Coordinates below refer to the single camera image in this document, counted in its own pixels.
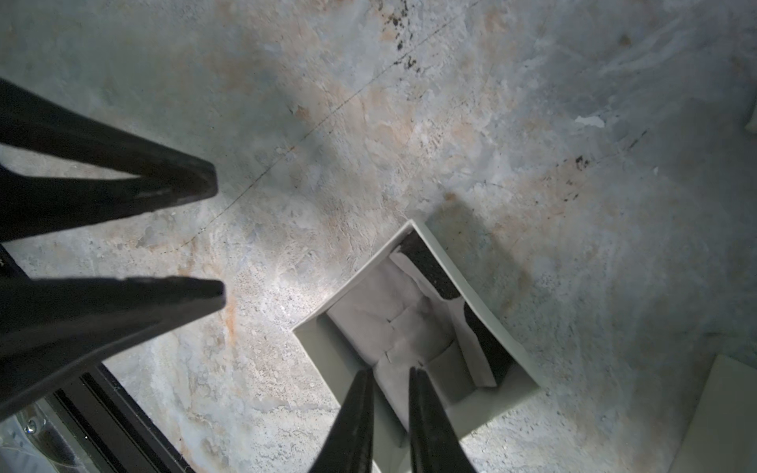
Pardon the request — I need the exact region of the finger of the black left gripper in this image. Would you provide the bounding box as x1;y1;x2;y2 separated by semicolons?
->
1;81;218;242
1;277;226;418

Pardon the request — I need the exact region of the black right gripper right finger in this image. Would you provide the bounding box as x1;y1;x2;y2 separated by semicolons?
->
409;368;475;473

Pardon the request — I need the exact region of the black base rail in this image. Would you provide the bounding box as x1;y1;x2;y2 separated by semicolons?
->
0;244;196;473

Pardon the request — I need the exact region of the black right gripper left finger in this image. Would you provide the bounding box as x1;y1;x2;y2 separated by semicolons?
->
310;369;375;473

